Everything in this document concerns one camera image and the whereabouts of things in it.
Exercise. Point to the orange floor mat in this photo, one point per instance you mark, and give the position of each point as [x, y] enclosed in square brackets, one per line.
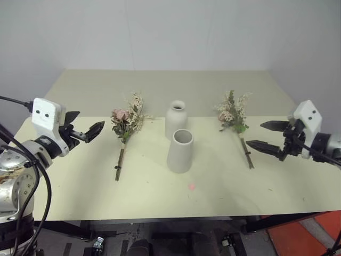
[306, 234]

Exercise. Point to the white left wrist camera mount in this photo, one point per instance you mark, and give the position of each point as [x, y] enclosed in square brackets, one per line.
[45, 114]

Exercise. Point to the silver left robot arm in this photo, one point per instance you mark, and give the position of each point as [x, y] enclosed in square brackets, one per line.
[16, 170]

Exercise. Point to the black table frame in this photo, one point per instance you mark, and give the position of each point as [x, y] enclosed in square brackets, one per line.
[149, 229]

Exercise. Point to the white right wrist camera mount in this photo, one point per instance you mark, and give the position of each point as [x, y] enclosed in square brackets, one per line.
[309, 117]

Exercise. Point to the dried bouquet with white blossoms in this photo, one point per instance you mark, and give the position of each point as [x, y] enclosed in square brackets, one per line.
[234, 120]

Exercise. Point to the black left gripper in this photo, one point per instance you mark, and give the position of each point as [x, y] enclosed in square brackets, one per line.
[69, 134]

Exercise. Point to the white bottle-shaped ceramic vase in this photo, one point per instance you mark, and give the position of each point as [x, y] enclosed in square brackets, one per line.
[175, 120]

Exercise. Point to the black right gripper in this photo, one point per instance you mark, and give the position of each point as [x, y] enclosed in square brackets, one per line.
[293, 140]

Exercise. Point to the white tapered ceramic vase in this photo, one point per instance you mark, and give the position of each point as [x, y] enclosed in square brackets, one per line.
[180, 152]

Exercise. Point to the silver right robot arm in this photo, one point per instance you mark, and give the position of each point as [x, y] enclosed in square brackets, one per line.
[330, 144]

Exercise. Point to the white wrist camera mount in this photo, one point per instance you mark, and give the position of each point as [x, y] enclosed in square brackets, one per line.
[309, 117]
[45, 114]

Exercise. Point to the dried bouquet with pink rose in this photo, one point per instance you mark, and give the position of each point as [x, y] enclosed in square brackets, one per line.
[127, 125]

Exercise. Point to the dark rounded shape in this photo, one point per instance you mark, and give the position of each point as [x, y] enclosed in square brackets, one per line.
[139, 248]

